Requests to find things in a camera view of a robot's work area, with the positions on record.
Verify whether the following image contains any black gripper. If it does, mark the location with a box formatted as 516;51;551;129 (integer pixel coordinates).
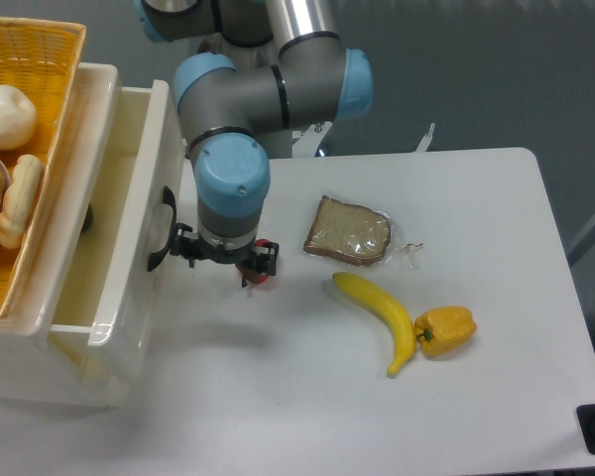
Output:
169;222;281;289

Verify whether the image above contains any white drawer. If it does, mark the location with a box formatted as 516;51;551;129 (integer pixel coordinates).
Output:
49;80;183;353

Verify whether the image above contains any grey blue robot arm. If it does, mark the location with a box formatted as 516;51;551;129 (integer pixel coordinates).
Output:
135;1;374;284

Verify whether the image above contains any white drawer cabinet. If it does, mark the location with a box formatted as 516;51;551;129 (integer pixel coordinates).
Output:
0;61;140;411

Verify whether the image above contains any bread slice in plastic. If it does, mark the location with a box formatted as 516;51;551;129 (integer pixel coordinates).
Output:
302;194;424;270

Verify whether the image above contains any black ball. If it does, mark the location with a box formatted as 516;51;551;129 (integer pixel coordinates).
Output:
80;205;94;233

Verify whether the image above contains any yellow banana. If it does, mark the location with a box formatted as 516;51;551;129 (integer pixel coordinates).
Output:
332;272;417;378

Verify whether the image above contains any beige bread roll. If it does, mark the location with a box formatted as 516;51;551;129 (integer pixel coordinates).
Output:
0;155;43;249

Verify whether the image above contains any yellow bell pepper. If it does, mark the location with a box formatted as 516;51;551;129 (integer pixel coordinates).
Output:
414;305;477;358

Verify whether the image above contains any white round bun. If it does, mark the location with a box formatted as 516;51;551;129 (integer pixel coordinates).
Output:
0;84;38;151

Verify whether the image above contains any yellow wicker basket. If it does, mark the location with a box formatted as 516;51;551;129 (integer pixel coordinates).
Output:
0;17;86;318

